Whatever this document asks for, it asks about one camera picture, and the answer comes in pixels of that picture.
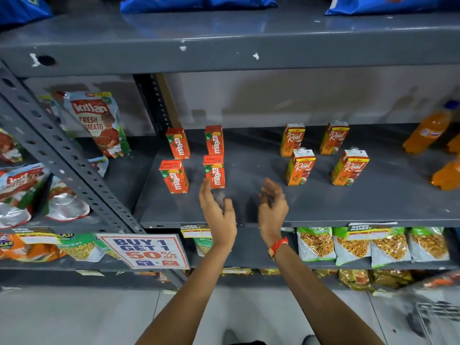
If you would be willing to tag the person's left hand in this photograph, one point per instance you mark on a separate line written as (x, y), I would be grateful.
(219, 224)

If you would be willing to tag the person's right hand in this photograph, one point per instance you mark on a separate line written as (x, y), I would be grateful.
(275, 220)

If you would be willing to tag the person's right thumb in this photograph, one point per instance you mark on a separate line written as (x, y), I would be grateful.
(264, 205)

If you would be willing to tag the person's left thumb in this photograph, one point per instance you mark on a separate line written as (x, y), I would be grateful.
(229, 209)

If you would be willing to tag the person's right forearm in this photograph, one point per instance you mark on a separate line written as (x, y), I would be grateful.
(316, 301)

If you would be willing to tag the person's left forearm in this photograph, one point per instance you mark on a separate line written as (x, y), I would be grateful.
(187, 301)

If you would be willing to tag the red mango juice carton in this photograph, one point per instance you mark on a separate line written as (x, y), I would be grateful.
(214, 140)
(178, 142)
(174, 176)
(215, 172)

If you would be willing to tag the yellow shelf price label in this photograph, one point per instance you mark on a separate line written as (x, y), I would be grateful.
(36, 238)
(370, 229)
(196, 232)

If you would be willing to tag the red thread wristband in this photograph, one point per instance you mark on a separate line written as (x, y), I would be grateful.
(277, 247)

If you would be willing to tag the green white lentil snack packet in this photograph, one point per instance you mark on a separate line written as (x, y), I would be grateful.
(316, 244)
(429, 244)
(390, 249)
(350, 247)
(203, 245)

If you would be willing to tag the orange fruit juice carton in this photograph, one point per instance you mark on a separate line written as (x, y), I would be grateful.
(300, 168)
(349, 168)
(334, 138)
(291, 140)

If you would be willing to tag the yellow namkeen packet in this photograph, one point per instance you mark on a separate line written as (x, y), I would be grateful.
(237, 271)
(355, 279)
(391, 278)
(269, 271)
(325, 273)

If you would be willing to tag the white red offer sign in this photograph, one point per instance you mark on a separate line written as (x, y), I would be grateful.
(143, 250)

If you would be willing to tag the person's left grey shoe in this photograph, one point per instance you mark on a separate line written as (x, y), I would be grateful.
(230, 337)

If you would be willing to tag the person's grey shoe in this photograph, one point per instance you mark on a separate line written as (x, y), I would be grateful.
(230, 337)
(311, 340)

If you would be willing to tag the person's right grey shoe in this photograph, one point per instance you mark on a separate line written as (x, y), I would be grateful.
(311, 340)

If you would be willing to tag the green yellow sev packet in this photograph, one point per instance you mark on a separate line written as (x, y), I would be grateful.
(82, 249)

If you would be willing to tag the small white shelf label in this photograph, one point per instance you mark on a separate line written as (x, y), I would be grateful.
(90, 273)

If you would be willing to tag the group of tomato ketchup pouches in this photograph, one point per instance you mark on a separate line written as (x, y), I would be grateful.
(99, 122)

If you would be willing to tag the grey metal shelf rack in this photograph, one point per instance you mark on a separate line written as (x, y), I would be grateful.
(251, 43)

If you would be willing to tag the orange soda bottle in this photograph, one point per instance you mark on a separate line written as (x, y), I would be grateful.
(447, 175)
(427, 131)

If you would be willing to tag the orange snack packet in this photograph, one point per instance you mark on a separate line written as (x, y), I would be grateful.
(28, 251)

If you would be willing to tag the blue snack packet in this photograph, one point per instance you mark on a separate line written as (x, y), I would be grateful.
(21, 8)
(391, 3)
(197, 1)

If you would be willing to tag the grey slotted angle post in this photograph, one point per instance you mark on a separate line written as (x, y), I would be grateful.
(68, 158)

